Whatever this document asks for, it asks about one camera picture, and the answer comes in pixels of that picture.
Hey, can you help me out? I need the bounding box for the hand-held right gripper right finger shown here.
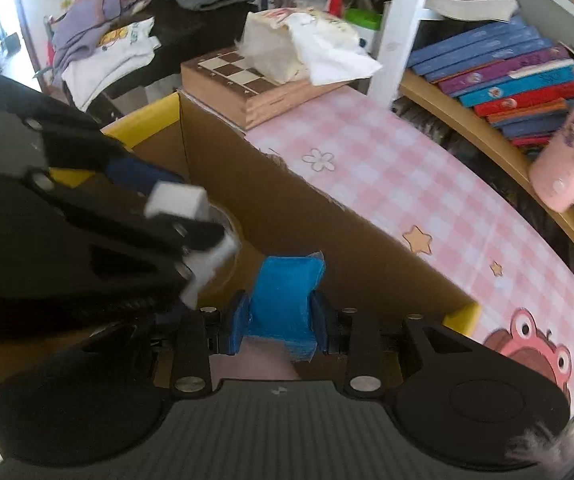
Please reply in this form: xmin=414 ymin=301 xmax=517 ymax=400
xmin=308 ymin=290 xmax=484 ymax=399

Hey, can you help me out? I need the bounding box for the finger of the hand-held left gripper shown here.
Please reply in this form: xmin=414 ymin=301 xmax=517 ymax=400
xmin=21 ymin=169 xmax=225 ymax=312
xmin=21 ymin=109 xmax=186 ymax=199

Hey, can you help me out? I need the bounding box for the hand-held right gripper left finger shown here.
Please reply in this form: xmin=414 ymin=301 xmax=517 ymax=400
xmin=80 ymin=289 xmax=253 ymax=397

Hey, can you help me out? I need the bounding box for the blue pouch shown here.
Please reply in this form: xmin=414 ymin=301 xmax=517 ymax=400
xmin=246 ymin=254 xmax=327 ymax=362

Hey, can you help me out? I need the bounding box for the small white plug charger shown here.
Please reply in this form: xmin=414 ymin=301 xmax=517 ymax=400
xmin=144 ymin=182 xmax=208 ymax=222

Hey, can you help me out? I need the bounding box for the white charger block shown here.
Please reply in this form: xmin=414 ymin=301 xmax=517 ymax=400
xmin=181 ymin=236 xmax=242 ymax=307

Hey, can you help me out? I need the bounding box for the yellow tape roll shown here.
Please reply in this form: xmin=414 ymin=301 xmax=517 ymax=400
xmin=206 ymin=202 xmax=248 ymax=286

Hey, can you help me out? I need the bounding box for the yellow cardboard box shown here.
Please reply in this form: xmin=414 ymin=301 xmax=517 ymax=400
xmin=0 ymin=89 xmax=482 ymax=411

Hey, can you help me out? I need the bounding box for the green plastic container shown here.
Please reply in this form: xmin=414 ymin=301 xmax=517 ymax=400
xmin=344 ymin=7 xmax=384 ymax=33

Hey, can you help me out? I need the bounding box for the white printed t-shirt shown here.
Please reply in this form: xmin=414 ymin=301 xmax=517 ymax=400
xmin=61 ymin=16 xmax=162 ymax=111

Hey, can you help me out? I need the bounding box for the wooden chessboard box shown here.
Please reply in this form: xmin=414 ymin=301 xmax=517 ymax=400
xmin=180 ymin=46 xmax=348 ymax=131

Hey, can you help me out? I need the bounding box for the purple garment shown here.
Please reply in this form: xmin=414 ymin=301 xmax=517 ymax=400
xmin=50 ymin=0 xmax=153 ymax=73

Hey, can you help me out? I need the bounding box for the pink checked tablecloth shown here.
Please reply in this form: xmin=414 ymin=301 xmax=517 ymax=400
xmin=244 ymin=82 xmax=574 ymax=411

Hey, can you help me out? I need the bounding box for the cream tissue box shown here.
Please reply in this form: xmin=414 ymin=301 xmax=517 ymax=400
xmin=237 ymin=6 xmax=384 ymax=87

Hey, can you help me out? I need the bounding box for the grey furry cloth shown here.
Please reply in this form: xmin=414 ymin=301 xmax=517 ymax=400
xmin=504 ymin=402 xmax=574 ymax=480

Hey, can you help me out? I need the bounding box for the pink humidifier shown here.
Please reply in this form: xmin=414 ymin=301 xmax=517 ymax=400
xmin=529 ymin=91 xmax=574 ymax=213

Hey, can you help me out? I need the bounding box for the row of blue purple books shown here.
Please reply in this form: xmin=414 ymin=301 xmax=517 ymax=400
xmin=407 ymin=15 xmax=574 ymax=151

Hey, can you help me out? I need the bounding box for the white wooden bookshelf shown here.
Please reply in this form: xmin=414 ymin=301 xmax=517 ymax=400
xmin=367 ymin=0 xmax=574 ymax=281

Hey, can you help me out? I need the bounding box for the thick white paperback book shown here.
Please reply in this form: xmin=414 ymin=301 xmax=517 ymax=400
xmin=424 ymin=0 xmax=520 ymax=23

